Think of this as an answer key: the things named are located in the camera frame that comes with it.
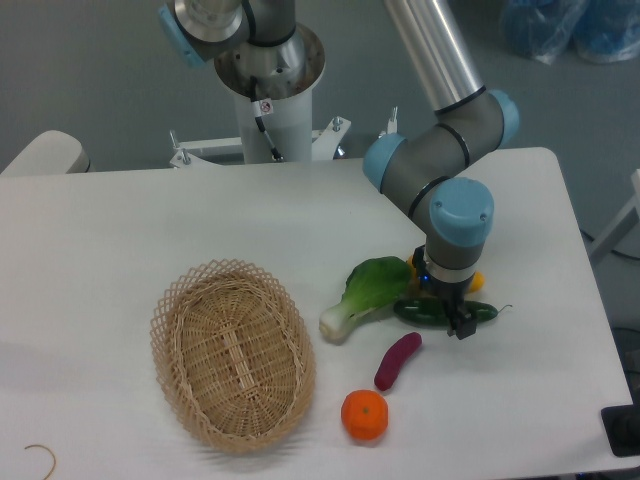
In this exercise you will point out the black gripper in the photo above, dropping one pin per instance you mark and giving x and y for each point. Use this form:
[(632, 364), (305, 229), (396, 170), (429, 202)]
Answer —
[(449, 287)]

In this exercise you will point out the green cucumber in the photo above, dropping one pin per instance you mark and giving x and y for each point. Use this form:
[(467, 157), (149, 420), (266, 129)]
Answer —
[(429, 313)]

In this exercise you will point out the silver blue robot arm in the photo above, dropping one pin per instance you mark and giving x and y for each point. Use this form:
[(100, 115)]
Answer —
[(422, 178)]

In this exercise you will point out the yellow bell pepper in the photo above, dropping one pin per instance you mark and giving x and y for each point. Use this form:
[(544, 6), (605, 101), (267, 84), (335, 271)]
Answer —
[(476, 284)]

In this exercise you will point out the purple sweet potato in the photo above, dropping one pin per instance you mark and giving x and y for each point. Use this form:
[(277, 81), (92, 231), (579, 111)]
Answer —
[(394, 360)]

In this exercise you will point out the green bok choy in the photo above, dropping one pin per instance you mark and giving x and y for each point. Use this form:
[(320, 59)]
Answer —
[(372, 284)]

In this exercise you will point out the orange tangerine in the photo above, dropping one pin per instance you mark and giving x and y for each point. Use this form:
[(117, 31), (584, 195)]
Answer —
[(365, 415)]

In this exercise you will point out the woven wicker basket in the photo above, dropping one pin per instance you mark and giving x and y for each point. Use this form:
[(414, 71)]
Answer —
[(233, 356)]

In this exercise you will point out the black device at edge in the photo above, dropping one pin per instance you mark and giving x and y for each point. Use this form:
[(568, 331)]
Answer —
[(621, 424)]

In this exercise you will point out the blue plastic bag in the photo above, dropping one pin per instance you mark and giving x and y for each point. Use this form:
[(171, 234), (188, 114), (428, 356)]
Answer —
[(602, 32)]

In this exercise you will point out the white frame leg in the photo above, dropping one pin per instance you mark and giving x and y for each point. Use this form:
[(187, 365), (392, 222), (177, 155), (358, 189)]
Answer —
[(621, 224)]

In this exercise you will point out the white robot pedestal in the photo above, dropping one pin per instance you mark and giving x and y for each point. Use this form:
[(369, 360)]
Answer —
[(272, 91)]

